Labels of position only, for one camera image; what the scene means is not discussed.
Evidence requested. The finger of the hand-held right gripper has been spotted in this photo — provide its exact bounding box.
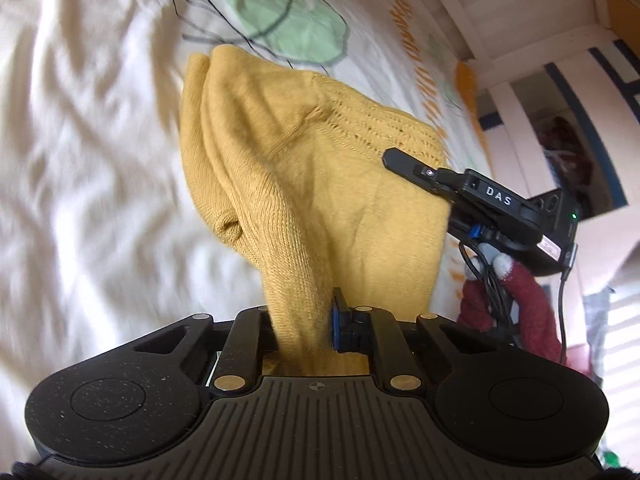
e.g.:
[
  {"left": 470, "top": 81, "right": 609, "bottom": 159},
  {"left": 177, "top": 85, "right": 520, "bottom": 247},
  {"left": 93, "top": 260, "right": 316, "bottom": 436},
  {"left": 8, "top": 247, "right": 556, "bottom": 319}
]
[{"left": 382, "top": 147, "right": 464, "bottom": 202}]

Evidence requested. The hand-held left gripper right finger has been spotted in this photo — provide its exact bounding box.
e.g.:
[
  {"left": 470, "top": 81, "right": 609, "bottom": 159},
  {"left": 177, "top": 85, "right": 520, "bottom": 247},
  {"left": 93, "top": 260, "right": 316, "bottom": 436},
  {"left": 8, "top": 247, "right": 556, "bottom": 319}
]
[{"left": 330, "top": 287, "right": 502, "bottom": 394}]

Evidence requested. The white printed bed sheet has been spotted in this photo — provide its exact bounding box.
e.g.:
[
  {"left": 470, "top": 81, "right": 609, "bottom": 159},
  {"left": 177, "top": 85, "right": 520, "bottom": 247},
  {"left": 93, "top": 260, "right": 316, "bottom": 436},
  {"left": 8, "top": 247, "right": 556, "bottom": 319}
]
[{"left": 0, "top": 0, "right": 493, "bottom": 456}]

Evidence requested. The mustard yellow knitted sweater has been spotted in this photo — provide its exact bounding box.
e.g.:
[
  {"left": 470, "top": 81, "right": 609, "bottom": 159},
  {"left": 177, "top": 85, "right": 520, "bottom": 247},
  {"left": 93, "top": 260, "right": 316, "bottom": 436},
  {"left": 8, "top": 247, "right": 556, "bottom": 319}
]
[{"left": 179, "top": 44, "right": 451, "bottom": 377}]

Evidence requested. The person's right hand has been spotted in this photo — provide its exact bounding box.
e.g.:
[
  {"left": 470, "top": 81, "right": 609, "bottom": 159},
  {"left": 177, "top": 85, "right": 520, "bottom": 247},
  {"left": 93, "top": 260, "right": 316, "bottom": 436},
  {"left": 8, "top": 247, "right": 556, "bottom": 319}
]
[{"left": 464, "top": 242, "right": 512, "bottom": 282}]

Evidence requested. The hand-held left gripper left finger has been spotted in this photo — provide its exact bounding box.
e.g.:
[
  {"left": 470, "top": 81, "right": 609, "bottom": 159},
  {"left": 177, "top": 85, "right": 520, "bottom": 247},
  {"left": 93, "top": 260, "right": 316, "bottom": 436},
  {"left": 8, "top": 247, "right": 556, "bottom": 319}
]
[{"left": 132, "top": 306, "right": 279, "bottom": 394}]

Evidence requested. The dark red cloth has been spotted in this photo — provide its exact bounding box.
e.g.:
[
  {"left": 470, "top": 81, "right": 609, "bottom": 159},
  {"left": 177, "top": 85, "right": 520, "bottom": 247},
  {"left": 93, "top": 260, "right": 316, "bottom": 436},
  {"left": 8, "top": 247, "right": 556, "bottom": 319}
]
[{"left": 537, "top": 116, "right": 583, "bottom": 163}]

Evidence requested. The white shelf with blue trim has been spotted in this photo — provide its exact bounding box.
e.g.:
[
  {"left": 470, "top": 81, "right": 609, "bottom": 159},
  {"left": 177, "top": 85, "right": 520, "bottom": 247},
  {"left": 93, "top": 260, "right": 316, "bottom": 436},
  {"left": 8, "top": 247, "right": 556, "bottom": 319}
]
[{"left": 477, "top": 30, "right": 640, "bottom": 216}]

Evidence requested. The black cable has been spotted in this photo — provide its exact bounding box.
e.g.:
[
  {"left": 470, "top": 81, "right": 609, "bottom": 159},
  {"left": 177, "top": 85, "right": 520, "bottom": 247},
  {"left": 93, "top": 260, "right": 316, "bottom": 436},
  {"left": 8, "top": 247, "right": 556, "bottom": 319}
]
[{"left": 457, "top": 239, "right": 576, "bottom": 367}]

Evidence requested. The white slatted bed board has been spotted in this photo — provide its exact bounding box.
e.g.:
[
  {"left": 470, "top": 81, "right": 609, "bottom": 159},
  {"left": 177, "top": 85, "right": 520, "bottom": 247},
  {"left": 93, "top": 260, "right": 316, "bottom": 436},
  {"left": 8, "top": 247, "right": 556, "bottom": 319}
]
[{"left": 410, "top": 0, "right": 618, "bottom": 88}]

